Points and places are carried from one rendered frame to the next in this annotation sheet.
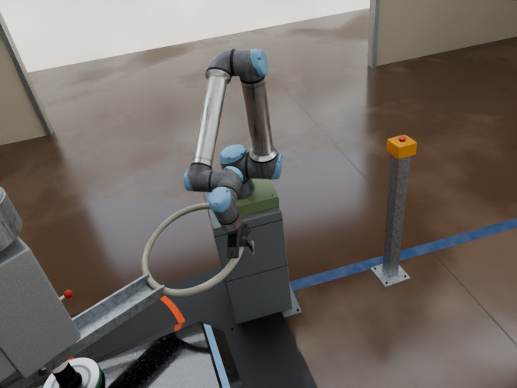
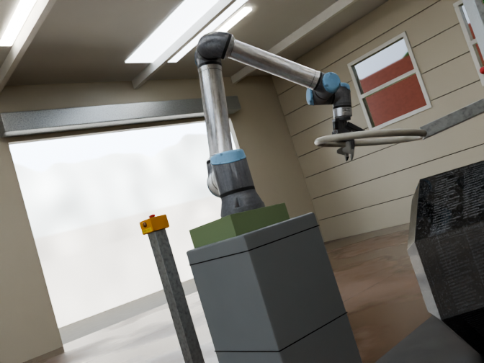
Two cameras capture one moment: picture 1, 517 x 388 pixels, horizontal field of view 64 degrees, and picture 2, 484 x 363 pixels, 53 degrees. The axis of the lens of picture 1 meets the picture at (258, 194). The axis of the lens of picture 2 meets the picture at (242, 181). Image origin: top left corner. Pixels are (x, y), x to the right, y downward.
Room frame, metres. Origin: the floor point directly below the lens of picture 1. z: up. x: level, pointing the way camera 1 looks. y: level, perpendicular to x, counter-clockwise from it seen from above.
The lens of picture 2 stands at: (3.04, 1.87, 0.88)
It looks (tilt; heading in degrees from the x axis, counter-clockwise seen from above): 5 degrees up; 239
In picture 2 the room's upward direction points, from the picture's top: 17 degrees counter-clockwise
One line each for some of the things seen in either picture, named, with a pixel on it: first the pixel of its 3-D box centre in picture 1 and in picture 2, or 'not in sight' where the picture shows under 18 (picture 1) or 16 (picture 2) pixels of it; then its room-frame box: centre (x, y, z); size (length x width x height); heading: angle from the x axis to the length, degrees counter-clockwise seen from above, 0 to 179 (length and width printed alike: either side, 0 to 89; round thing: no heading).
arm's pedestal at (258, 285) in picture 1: (249, 252); (280, 331); (2.01, 0.11, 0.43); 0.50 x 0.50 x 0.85; 10
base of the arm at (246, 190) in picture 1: (237, 182); (240, 202); (2.00, 0.11, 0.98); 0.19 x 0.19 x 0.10
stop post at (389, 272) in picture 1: (395, 214); (178, 307); (2.03, -0.85, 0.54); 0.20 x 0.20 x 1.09; 14
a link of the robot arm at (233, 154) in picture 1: (235, 162); (230, 171); (2.00, 0.10, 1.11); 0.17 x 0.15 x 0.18; 72
